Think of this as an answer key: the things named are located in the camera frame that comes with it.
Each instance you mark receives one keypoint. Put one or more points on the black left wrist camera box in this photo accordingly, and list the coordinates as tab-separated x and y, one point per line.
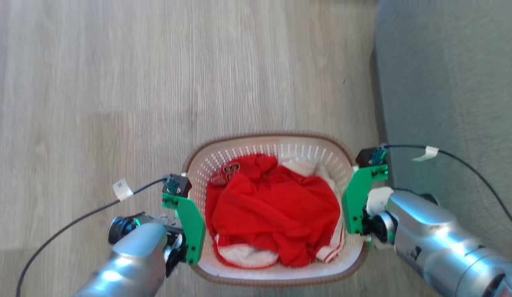
178	185

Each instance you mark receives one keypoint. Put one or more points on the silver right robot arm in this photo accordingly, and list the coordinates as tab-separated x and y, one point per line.
437	243

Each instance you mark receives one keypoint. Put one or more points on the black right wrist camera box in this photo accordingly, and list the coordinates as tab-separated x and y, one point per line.
369	156

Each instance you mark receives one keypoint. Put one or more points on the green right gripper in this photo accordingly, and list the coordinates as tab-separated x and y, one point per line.
355	198

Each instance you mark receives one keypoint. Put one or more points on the red mesh garment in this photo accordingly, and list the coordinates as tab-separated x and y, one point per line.
276	210

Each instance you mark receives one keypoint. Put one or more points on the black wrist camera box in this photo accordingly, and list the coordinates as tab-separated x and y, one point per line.
178	185
369	156

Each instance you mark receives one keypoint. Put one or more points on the grey fabric sofa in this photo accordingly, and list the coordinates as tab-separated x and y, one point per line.
449	90

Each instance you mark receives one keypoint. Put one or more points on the white red-striped garment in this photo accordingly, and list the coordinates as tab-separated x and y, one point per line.
247	256

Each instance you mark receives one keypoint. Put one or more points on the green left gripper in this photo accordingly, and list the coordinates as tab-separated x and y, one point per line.
191	225

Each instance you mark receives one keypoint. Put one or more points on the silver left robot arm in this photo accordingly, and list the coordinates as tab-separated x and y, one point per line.
132	260

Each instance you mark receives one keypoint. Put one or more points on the white brown-rimmed plastic laundry basket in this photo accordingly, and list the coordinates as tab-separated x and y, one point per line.
247	148

